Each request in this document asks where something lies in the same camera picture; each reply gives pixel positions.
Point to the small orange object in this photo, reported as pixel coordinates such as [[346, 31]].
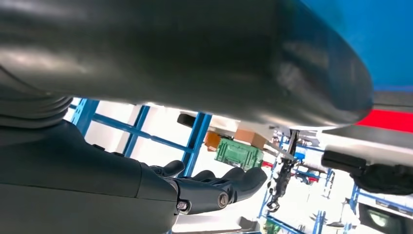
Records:
[[212, 141]]

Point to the brown cardboard box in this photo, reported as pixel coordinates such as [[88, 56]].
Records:
[[250, 138]]

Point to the red barrier belt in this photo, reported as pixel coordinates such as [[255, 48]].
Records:
[[390, 121]]

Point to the person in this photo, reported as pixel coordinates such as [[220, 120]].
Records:
[[387, 179]]

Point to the green plastic crate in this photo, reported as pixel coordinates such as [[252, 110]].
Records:
[[238, 155]]

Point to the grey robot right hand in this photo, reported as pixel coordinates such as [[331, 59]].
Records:
[[64, 193]]

